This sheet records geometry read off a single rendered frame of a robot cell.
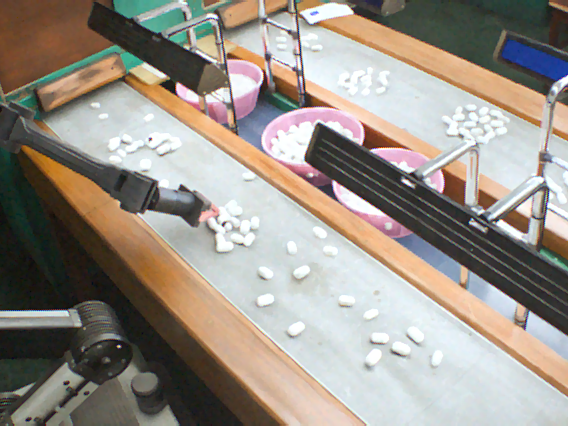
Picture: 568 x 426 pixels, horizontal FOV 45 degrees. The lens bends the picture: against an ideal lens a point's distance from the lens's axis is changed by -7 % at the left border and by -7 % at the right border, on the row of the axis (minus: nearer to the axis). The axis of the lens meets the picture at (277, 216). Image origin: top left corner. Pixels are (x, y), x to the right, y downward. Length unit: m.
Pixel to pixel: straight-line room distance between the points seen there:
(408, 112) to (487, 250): 1.01
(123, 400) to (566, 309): 1.09
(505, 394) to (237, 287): 0.61
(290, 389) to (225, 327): 0.21
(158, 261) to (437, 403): 0.69
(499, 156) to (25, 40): 1.40
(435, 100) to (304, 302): 0.84
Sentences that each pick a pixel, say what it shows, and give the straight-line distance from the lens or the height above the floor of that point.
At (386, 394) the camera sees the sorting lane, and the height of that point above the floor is 0.74.
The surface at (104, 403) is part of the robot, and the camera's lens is 1.78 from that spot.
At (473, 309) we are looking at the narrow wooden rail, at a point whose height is 0.76.
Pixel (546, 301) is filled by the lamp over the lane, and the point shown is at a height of 1.07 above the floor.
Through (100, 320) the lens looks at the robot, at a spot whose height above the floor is 0.78.
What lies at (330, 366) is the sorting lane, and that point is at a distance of 1.39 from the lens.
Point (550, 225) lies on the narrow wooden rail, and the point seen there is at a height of 0.76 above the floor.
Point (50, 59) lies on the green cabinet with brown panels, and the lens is 2.31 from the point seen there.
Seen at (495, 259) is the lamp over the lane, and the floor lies 1.08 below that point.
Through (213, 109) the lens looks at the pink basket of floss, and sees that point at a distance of 2.16.
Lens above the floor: 1.83
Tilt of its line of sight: 39 degrees down
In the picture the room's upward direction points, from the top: 8 degrees counter-clockwise
